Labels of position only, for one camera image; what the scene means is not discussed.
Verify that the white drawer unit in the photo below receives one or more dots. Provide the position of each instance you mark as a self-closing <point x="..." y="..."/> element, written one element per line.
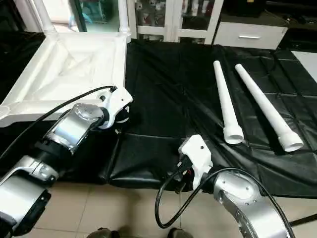
<point x="247" y="35"/>

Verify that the black metal table frame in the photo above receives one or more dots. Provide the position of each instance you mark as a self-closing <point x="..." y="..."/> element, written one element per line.
<point x="304" y="220"/>

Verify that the white plastic table top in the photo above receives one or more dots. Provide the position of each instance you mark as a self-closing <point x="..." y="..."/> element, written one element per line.
<point x="64" y="69"/>

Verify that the black table mat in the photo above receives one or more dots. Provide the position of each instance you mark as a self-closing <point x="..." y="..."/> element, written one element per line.
<point x="163" y="99"/>

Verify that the white plastic table leg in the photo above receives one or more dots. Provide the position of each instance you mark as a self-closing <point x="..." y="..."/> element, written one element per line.
<point x="42" y="15"/>
<point x="124" y="17"/>
<point x="225" y="104"/>
<point x="267" y="109"/>

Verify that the white glass door cabinet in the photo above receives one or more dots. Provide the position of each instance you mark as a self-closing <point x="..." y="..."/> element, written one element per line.
<point x="168" y="20"/>

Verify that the black left robot foot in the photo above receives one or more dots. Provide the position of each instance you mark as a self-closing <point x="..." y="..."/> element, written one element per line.
<point x="101" y="233"/>

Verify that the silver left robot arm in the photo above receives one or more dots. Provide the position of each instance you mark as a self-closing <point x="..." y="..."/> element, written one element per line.
<point x="49" y="148"/>

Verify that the black robot foot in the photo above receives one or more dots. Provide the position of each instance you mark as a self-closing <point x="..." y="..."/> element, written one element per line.
<point x="101" y="233"/>
<point x="179" y="233"/>

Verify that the black right robot foot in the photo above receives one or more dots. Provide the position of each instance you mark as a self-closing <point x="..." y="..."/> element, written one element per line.
<point x="179" y="233"/>

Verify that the teal plastic stool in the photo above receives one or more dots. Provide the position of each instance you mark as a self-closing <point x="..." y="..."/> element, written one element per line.
<point x="94" y="12"/>

